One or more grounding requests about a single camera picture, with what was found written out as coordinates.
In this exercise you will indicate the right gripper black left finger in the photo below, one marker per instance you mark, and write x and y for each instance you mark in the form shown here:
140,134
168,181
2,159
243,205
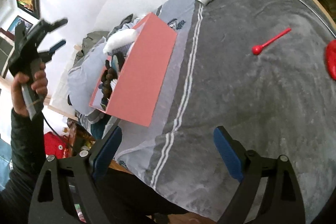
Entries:
52,201

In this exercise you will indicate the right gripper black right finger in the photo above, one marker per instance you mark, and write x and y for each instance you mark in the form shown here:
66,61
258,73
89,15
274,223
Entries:
281,201

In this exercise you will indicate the white plush toy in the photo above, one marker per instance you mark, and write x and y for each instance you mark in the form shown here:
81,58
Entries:
120,39

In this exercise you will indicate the person's left forearm dark sleeve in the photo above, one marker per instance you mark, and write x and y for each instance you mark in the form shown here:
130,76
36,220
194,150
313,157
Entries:
28,157

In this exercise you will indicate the person's left hand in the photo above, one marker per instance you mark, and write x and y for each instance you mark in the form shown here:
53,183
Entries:
28,89

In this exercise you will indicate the grey sweatshirt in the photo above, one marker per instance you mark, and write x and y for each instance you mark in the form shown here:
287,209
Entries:
82,80

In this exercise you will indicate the olive green jacket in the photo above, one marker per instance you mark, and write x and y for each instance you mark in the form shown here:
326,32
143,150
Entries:
88,42

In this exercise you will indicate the black glove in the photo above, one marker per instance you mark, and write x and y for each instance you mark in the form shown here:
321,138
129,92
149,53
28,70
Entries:
110,77

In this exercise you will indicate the pink cardboard box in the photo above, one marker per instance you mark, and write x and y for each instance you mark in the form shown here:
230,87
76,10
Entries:
140,81

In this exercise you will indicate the grey striped blanket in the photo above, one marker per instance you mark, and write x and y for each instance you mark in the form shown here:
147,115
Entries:
281,101

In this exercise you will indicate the red plastic spoon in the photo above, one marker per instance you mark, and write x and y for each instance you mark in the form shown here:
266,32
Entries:
257,49

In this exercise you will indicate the red plastic object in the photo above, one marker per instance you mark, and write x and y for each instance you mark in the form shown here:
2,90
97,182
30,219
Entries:
330,58

